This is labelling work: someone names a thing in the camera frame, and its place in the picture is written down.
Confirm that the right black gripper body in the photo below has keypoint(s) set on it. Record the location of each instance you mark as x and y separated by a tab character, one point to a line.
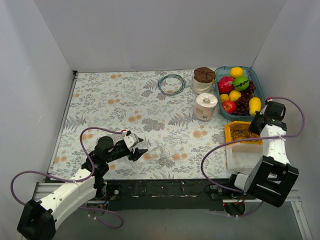
258	122

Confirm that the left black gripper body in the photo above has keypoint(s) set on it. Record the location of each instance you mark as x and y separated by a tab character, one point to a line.
131	150

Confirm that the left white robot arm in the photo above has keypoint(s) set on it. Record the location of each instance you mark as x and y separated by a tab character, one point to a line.
40	219

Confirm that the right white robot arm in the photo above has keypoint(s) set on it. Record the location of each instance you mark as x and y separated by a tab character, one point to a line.
273	177

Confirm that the yellow mango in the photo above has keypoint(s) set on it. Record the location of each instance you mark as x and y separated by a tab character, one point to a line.
255	105

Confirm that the dark purple grapes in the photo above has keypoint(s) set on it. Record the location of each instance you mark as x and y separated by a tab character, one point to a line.
242	104

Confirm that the yellow plastic bin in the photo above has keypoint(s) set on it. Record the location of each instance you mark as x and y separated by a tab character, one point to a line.
238	130

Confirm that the red apple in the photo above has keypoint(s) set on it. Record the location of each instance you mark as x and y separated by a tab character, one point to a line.
229	106

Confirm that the yellow lemon centre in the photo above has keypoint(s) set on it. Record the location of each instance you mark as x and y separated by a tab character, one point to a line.
234	95

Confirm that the floral table mat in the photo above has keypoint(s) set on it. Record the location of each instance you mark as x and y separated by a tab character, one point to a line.
180	146

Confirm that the white plastic bin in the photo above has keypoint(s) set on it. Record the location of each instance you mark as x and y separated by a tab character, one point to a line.
243	157

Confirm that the small yellow lemon left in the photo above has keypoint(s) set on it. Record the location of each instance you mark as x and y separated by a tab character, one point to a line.
224	97

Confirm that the red pomegranate fruit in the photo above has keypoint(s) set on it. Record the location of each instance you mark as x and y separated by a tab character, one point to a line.
225	85

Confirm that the yellow orange fruit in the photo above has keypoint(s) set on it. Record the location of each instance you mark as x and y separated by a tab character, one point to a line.
236	72

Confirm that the white toilet paper roll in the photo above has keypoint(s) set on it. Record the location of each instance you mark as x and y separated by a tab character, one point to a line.
205	105

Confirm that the brown topped white jar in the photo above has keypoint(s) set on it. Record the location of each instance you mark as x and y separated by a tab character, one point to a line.
203	79

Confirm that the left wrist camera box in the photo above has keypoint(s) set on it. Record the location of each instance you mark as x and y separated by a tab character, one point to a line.
130	139

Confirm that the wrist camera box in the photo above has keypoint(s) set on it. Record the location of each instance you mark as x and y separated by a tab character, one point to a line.
130	139
263	110

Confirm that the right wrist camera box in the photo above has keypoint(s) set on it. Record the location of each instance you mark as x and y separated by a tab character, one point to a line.
263	110

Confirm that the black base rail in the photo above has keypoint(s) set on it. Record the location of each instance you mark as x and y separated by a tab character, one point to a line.
172	194

